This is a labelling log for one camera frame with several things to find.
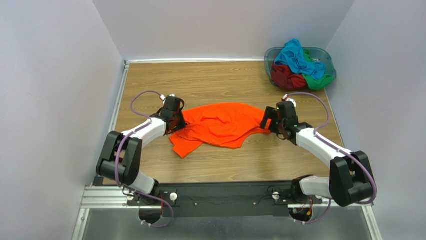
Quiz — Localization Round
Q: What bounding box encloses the orange t shirt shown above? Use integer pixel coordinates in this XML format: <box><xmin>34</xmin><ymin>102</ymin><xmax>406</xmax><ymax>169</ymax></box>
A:
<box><xmin>169</xmin><ymin>102</ymin><xmax>271</xmax><ymax>159</ymax></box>

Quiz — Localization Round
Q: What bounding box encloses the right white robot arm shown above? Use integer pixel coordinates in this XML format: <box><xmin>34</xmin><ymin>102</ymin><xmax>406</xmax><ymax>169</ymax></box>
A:
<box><xmin>260</xmin><ymin>101</ymin><xmax>378</xmax><ymax>207</ymax></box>

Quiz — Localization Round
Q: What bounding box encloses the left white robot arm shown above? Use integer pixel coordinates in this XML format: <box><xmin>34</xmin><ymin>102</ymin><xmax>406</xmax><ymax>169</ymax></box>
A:
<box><xmin>96</xmin><ymin>94</ymin><xmax>187</xmax><ymax>205</ymax></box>

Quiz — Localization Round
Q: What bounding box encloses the dark red t shirt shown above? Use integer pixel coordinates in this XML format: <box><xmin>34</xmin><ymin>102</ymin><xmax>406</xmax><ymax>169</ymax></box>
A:
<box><xmin>270</xmin><ymin>63</ymin><xmax>308</xmax><ymax>91</ymax></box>

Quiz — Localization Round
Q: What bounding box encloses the green t shirt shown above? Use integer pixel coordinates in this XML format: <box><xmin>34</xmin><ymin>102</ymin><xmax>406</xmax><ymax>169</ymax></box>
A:
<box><xmin>301</xmin><ymin>49</ymin><xmax>335</xmax><ymax>91</ymax></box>

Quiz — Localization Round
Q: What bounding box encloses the blue t shirt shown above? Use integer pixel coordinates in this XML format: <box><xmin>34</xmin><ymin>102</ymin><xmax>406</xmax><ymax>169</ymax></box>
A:
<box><xmin>274</xmin><ymin>38</ymin><xmax>326</xmax><ymax>81</ymax></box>

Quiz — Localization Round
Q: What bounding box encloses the translucent blue plastic basket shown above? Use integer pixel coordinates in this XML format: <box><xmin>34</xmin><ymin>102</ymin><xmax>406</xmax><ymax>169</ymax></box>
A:
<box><xmin>263</xmin><ymin>46</ymin><xmax>337</xmax><ymax>87</ymax></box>

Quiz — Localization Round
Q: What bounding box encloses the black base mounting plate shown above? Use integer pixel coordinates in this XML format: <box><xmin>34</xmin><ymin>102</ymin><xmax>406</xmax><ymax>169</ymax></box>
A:
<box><xmin>93</xmin><ymin>179</ymin><xmax>334</xmax><ymax>219</ymax></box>

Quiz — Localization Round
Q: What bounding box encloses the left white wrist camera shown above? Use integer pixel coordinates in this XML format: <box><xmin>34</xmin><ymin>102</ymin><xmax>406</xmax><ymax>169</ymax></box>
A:
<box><xmin>159</xmin><ymin>93</ymin><xmax>176</xmax><ymax>102</ymax></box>

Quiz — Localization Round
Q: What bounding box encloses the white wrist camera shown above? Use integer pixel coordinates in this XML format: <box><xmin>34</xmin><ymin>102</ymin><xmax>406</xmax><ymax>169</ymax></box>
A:
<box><xmin>281</xmin><ymin>94</ymin><xmax>297</xmax><ymax>106</ymax></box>
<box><xmin>159</xmin><ymin>93</ymin><xmax>176</xmax><ymax>102</ymax></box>

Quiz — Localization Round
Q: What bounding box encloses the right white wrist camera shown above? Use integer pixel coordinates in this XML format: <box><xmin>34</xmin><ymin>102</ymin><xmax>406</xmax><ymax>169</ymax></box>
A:
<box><xmin>281</xmin><ymin>94</ymin><xmax>297</xmax><ymax>106</ymax></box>

